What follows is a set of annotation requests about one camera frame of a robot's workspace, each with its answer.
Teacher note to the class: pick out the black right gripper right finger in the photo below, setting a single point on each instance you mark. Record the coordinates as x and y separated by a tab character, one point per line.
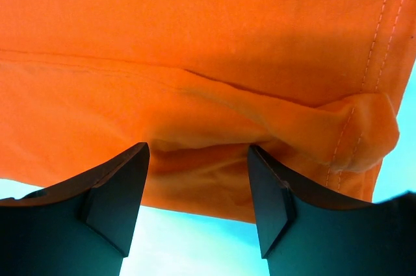
305	228

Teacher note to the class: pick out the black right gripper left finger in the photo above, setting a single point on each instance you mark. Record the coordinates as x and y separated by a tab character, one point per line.
81	226

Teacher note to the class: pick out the orange t-shirt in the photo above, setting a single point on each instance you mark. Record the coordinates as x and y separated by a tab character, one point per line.
317	83

